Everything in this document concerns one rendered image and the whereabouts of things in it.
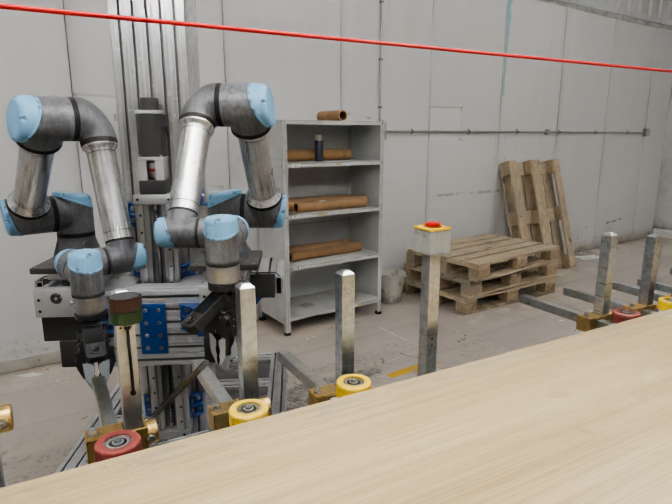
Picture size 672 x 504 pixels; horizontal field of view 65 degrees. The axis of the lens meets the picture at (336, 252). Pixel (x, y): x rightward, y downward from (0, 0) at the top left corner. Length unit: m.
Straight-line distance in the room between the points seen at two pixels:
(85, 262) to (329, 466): 0.76
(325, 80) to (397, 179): 1.13
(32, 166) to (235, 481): 1.07
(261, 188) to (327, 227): 2.83
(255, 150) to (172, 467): 0.91
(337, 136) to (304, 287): 1.28
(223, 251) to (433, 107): 4.15
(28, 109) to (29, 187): 0.29
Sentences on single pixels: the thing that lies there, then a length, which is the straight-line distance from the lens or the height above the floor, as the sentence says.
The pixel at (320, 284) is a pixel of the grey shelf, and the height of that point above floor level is 0.20.
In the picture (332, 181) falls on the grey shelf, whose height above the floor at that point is 1.07.
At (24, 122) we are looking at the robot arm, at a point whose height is 1.48.
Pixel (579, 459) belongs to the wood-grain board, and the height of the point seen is 0.90.
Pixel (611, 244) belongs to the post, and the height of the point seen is 1.10.
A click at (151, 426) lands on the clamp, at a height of 0.87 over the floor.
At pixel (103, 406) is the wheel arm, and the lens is 1.34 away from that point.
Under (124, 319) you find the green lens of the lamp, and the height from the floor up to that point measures 1.12.
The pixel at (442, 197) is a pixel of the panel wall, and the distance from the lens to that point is 5.33.
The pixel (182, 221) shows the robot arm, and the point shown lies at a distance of 1.32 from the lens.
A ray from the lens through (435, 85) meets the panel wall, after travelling 5.20.
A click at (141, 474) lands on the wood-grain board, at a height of 0.90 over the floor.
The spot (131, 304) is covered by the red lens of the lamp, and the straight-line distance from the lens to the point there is 1.04.
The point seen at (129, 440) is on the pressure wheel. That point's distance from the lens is 1.10.
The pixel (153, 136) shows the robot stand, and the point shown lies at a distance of 1.90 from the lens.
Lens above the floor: 1.45
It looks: 12 degrees down
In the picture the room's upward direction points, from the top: straight up
